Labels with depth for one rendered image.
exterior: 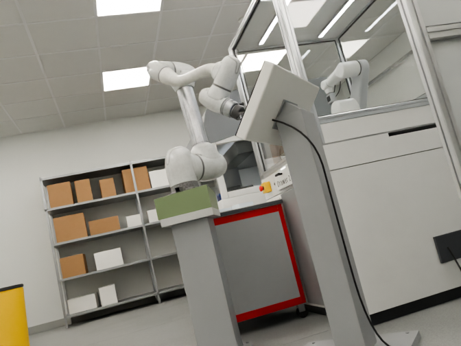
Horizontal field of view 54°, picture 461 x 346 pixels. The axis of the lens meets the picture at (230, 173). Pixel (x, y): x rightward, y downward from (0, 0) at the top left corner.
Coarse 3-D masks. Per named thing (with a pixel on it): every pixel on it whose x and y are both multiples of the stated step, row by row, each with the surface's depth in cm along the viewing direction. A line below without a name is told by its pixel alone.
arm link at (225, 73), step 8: (232, 56) 225; (208, 64) 237; (216, 64) 230; (224, 64) 225; (232, 64) 224; (240, 64) 227; (160, 72) 259; (168, 72) 257; (192, 72) 244; (200, 72) 240; (208, 72) 238; (216, 72) 227; (224, 72) 224; (232, 72) 225; (160, 80) 261; (168, 80) 256; (176, 80) 251; (184, 80) 248; (192, 80) 246; (216, 80) 227; (224, 80) 225; (232, 80) 226; (224, 88) 226; (232, 88) 229
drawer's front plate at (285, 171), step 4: (284, 168) 282; (280, 172) 289; (284, 172) 283; (288, 172) 277; (276, 176) 296; (280, 176) 291; (284, 176) 284; (288, 176) 278; (276, 180) 298; (280, 180) 292; (284, 180) 285; (288, 180) 279; (276, 184) 299; (280, 184) 293; (284, 184) 286; (288, 184) 280; (280, 188) 294
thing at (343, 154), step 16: (432, 128) 254; (336, 144) 238; (352, 144) 240; (368, 144) 243; (384, 144) 245; (400, 144) 247; (416, 144) 250; (432, 144) 252; (336, 160) 236; (352, 160) 239; (368, 160) 241; (272, 176) 309; (272, 192) 314
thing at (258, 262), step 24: (240, 216) 287; (264, 216) 291; (240, 240) 284; (264, 240) 287; (288, 240) 291; (240, 264) 281; (264, 264) 284; (288, 264) 288; (240, 288) 278; (264, 288) 281; (288, 288) 285; (240, 312) 275; (264, 312) 278
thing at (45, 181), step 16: (144, 160) 645; (160, 160) 658; (64, 176) 617; (80, 176) 640; (96, 176) 665; (144, 192) 642; (160, 192) 679; (64, 208) 612; (80, 208) 645; (48, 224) 598; (144, 224) 627; (160, 224) 670; (80, 240) 609; (144, 240) 667; (160, 256) 623; (96, 272) 600; (64, 288) 629; (176, 288) 619; (112, 304) 596; (64, 320) 579
